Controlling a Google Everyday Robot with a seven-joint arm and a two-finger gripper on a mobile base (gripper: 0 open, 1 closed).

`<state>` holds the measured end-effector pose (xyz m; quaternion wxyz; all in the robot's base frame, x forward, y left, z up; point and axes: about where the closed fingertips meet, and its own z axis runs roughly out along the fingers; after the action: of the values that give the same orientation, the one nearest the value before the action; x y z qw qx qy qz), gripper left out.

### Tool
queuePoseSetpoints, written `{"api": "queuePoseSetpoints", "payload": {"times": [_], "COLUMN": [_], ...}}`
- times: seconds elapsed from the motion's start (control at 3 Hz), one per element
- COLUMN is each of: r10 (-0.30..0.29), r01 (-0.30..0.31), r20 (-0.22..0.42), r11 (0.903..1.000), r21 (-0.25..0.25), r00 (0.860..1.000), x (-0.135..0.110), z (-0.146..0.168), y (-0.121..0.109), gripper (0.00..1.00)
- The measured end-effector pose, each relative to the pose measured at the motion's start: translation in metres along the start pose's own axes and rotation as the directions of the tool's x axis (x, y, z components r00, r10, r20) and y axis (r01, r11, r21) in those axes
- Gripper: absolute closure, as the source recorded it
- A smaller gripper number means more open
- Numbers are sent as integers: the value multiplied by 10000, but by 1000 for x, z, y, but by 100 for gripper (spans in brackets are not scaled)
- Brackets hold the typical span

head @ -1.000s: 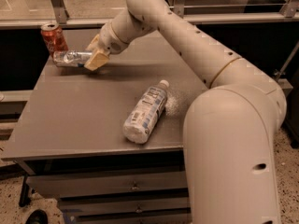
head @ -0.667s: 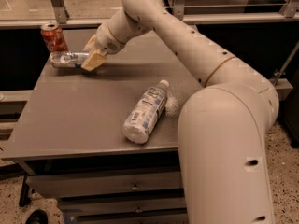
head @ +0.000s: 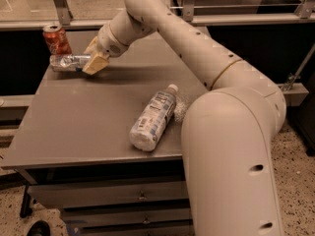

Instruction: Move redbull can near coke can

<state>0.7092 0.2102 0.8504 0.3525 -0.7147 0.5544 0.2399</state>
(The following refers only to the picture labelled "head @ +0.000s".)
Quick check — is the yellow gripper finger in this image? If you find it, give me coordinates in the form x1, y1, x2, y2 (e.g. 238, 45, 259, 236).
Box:
83, 52, 109, 75
84, 36, 97, 54

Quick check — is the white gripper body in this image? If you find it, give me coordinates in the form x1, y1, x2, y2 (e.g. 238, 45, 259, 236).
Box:
96, 24, 129, 57

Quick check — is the silver redbull can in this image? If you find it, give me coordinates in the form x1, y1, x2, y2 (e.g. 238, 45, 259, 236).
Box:
49, 54, 91, 72

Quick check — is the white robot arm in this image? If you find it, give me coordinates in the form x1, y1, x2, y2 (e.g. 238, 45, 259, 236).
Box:
84, 0, 286, 236

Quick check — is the red coke can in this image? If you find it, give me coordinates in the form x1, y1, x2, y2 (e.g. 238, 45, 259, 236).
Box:
42, 24, 72, 55

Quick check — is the clear plastic water bottle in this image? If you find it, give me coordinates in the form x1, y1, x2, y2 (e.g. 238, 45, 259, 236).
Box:
129, 85, 178, 151

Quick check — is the grey drawer cabinet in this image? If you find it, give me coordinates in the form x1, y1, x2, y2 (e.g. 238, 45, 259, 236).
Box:
3, 33, 206, 236

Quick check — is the grey metal railing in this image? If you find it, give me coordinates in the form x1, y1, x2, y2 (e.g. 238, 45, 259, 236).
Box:
0, 0, 315, 30

